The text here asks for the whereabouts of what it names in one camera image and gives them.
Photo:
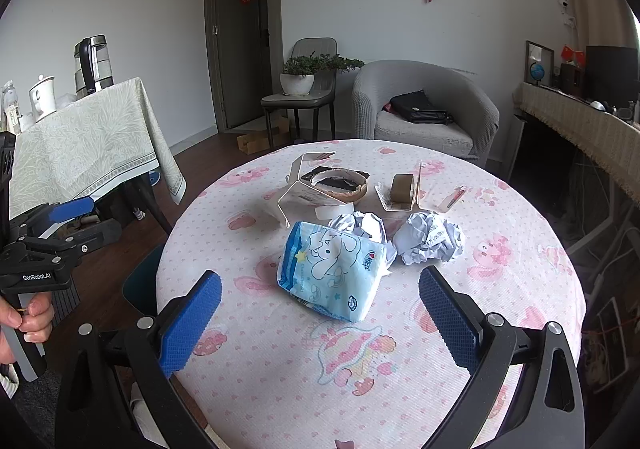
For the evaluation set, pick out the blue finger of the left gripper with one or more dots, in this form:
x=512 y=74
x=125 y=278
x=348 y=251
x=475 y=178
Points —
x=83 y=241
x=47 y=218

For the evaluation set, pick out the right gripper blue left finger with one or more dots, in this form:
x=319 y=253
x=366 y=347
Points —
x=161 y=346

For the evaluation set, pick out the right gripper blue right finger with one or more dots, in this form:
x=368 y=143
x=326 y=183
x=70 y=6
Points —
x=482 y=344

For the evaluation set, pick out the paper ball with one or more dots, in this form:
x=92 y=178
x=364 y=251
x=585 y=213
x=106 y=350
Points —
x=427 y=236
x=365 y=225

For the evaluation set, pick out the blue cartoon tissue pack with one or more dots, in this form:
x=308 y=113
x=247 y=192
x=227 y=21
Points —
x=331 y=272

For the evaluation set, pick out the brown packing tape roll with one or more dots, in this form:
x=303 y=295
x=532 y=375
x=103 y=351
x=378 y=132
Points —
x=403 y=189

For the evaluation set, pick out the white plastic jar lid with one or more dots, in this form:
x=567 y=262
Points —
x=328 y=213

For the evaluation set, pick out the white cardboard box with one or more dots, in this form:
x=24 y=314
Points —
x=298 y=187

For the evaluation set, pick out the paper bowl with dark scraps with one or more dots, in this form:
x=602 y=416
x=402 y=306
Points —
x=348 y=186

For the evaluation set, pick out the torn white card packaging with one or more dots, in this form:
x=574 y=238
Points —
x=434 y=192

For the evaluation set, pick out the person's left hand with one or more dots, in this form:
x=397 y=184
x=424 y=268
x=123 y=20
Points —
x=36 y=324

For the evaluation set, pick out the pink cartoon tablecloth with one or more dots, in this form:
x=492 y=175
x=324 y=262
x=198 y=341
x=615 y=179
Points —
x=269 y=372

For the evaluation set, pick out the white ceramic teapot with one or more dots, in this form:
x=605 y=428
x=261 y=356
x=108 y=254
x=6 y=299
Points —
x=42 y=97

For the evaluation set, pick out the electric glass kettle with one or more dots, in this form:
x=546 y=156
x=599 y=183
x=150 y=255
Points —
x=93 y=70

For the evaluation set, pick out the cardboard box on floor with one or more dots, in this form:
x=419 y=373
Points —
x=260 y=141

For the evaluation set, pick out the grey armchair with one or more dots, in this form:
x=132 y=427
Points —
x=476 y=118

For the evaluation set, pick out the black handbag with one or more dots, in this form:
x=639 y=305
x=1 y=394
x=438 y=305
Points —
x=416 y=108

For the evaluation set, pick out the potted bonsai white pot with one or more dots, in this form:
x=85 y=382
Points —
x=299 y=72

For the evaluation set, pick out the dark wooden door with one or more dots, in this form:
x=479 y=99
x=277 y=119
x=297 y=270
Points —
x=244 y=58

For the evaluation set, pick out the grey dining chair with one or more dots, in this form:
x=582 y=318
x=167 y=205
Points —
x=322 y=93

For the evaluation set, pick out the framed picture with globe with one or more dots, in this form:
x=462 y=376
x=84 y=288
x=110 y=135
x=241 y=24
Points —
x=539 y=64

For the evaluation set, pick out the black monitor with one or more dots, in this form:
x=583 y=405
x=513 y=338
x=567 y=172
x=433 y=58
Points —
x=611 y=75

